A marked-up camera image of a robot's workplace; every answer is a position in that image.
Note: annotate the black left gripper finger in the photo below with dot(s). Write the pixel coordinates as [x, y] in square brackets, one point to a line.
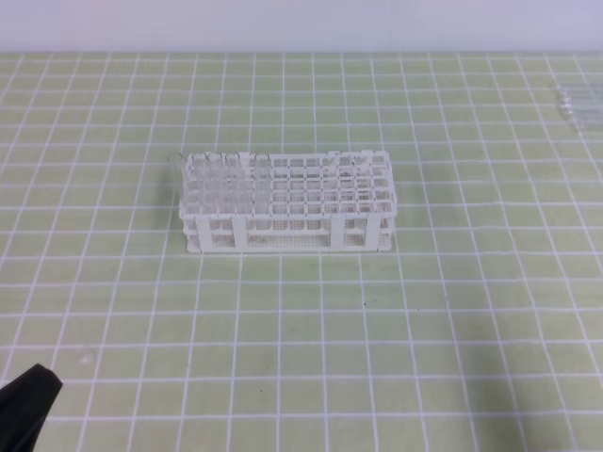
[25, 404]

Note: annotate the clear glass test tube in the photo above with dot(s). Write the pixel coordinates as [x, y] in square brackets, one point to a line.
[262, 183]

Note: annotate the white test tube rack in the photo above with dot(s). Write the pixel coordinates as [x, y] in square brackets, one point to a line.
[340, 202]

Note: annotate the green checked tablecloth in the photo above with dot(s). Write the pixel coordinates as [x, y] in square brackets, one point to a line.
[481, 330]

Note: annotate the row of spare glass tubes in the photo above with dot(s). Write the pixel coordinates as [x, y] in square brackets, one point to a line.
[580, 104]

